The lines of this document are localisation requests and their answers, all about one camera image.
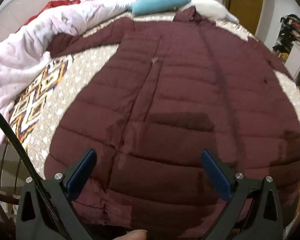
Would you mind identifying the patterned beige bedspread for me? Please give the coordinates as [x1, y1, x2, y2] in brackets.
[9, 11, 300, 233]

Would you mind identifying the black cable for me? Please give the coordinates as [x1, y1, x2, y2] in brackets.
[0, 102, 67, 240]

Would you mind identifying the person's left hand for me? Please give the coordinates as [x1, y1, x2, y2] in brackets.
[112, 229, 148, 240]

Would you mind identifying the pink arched headboard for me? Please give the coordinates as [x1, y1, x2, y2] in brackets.
[0, 0, 68, 53]

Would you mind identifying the teal pillow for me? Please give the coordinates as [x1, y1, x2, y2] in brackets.
[131, 0, 190, 15]

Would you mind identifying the white shelf unit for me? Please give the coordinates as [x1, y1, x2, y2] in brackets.
[285, 40, 300, 92]

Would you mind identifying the white plush pillow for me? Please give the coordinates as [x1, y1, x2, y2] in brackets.
[184, 0, 239, 22]

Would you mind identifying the dark wooden chair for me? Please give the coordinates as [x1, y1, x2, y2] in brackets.
[0, 137, 24, 233]

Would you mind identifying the red cloth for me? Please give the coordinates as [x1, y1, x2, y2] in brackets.
[22, 0, 81, 27]

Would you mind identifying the maroon puffer jacket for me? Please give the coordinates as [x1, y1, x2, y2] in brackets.
[44, 7, 300, 232]

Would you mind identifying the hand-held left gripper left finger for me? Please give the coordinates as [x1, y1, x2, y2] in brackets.
[15, 149, 98, 240]

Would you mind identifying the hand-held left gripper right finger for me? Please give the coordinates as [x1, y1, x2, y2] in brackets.
[201, 149, 284, 240]

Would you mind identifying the pink floral quilt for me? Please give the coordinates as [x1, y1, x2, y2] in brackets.
[0, 0, 137, 159]

